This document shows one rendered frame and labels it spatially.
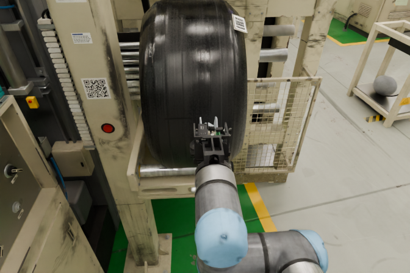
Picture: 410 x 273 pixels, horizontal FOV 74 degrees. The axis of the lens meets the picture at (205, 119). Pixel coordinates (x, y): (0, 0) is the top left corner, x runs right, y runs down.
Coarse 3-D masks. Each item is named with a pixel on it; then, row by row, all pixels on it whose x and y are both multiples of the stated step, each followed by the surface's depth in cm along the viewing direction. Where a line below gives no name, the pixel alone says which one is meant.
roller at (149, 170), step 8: (144, 168) 98; (152, 168) 98; (160, 168) 98; (168, 168) 98; (176, 168) 98; (184, 168) 98; (192, 168) 98; (232, 168) 99; (144, 176) 99; (152, 176) 99
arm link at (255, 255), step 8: (248, 240) 47; (256, 240) 47; (248, 248) 46; (256, 248) 46; (248, 256) 45; (256, 256) 45; (200, 264) 46; (240, 264) 45; (248, 264) 45; (256, 264) 45; (264, 264) 45; (200, 272) 47; (208, 272) 44; (216, 272) 44; (224, 272) 44; (232, 272) 44; (240, 272) 45; (248, 272) 45; (256, 272) 45; (264, 272) 45
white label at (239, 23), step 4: (232, 16) 73; (236, 16) 74; (240, 16) 75; (232, 20) 73; (236, 20) 73; (240, 20) 74; (244, 20) 75; (236, 24) 72; (240, 24) 73; (244, 24) 74; (236, 28) 71; (240, 28) 72; (244, 28) 73; (244, 32) 72
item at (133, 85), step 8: (120, 32) 127; (128, 32) 127; (136, 32) 127; (120, 40) 129; (128, 40) 129; (136, 40) 130; (120, 48) 119; (128, 48) 119; (136, 48) 119; (128, 56) 120; (136, 56) 120; (128, 64) 124; (136, 64) 124; (128, 72) 125; (136, 72) 125; (128, 80) 130; (136, 80) 130; (128, 88) 132; (136, 88) 132; (136, 96) 133
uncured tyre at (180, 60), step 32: (160, 0) 81; (192, 0) 79; (224, 0) 83; (160, 32) 69; (192, 32) 69; (224, 32) 70; (160, 64) 67; (192, 64) 67; (224, 64) 68; (160, 96) 68; (192, 96) 68; (224, 96) 68; (160, 128) 71; (192, 128) 71; (160, 160) 81; (192, 160) 80
